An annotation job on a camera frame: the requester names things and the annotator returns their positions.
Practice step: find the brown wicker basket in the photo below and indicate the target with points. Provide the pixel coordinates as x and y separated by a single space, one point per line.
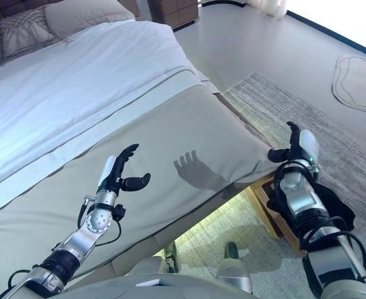
270 215

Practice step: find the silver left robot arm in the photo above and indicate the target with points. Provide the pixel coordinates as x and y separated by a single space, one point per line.
83 236

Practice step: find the grey robot torso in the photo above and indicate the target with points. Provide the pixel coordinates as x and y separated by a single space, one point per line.
170 289

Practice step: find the grey patterned decorative pillow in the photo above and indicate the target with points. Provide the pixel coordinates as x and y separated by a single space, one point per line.
23 31

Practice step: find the black and white left hand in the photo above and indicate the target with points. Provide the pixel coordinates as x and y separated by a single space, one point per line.
111 174

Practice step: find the large bed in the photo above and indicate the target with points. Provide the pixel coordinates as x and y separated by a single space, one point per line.
176 130

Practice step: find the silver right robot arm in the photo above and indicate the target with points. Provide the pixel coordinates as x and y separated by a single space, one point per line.
307 202

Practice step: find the white duvet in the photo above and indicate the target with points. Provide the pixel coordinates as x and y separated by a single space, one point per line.
76 87

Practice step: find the white sheer curtain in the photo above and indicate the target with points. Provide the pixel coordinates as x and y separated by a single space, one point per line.
267 7

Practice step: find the black and white right hand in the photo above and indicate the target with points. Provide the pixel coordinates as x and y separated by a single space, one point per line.
309 146

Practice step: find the black window floor track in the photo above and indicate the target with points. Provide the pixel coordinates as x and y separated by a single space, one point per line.
335 34

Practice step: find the brown wooden nightstand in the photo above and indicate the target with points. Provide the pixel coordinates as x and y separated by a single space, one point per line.
176 12

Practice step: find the small cream floor mat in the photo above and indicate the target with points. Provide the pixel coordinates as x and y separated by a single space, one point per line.
357 84

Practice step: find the black garment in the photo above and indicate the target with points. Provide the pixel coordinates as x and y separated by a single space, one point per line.
338 208

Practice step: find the grey striped rug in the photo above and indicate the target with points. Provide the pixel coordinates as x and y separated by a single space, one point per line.
295 102

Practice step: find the brown tufted headboard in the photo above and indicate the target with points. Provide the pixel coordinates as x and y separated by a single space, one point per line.
20 6

